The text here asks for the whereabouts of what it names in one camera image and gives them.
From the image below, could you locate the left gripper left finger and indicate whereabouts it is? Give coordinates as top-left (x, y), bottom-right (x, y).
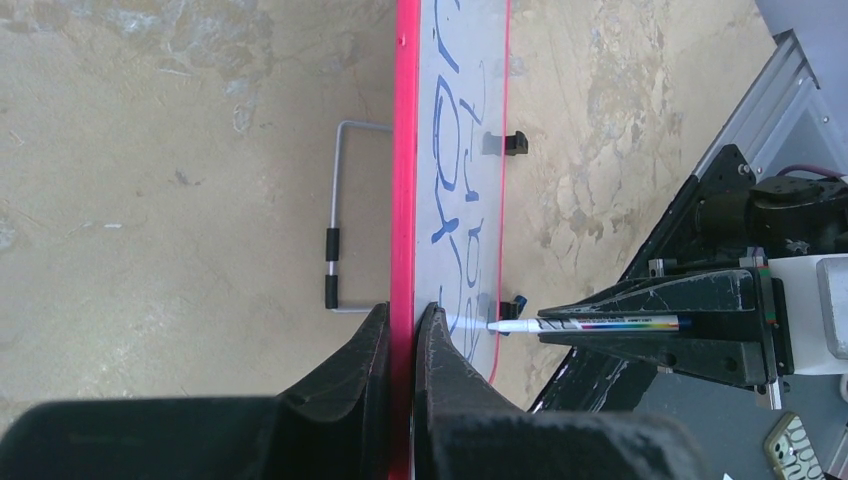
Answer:
top-left (1, 304), bottom-right (390, 479)

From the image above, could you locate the aluminium frame rail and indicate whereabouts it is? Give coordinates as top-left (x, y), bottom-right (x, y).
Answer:
top-left (694, 30), bottom-right (847, 180)

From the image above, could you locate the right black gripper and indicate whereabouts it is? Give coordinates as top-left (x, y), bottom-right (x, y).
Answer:
top-left (538, 255), bottom-right (794, 410)

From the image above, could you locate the whiteboard marker pen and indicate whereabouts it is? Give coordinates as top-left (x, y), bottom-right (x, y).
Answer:
top-left (486, 315), bottom-right (693, 334)

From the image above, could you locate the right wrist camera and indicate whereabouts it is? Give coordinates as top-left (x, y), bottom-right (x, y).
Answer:
top-left (769, 253), bottom-right (847, 399)

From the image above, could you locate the pink framed whiteboard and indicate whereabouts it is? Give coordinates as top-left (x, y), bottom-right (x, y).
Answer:
top-left (388, 1), bottom-right (511, 479)

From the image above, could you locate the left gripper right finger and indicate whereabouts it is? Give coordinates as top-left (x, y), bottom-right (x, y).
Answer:
top-left (413, 303), bottom-right (711, 479)

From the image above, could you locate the patterned phone case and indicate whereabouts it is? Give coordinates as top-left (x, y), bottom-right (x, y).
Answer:
top-left (763, 413), bottom-right (826, 480)

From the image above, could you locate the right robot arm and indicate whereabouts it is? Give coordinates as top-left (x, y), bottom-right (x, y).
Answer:
top-left (535, 175), bottom-right (847, 411)

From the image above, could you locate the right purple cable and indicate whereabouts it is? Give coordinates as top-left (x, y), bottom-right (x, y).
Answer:
top-left (775, 163), bottom-right (848, 181)

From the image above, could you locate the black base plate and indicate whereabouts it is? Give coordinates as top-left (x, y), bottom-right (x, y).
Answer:
top-left (531, 144), bottom-right (766, 412)

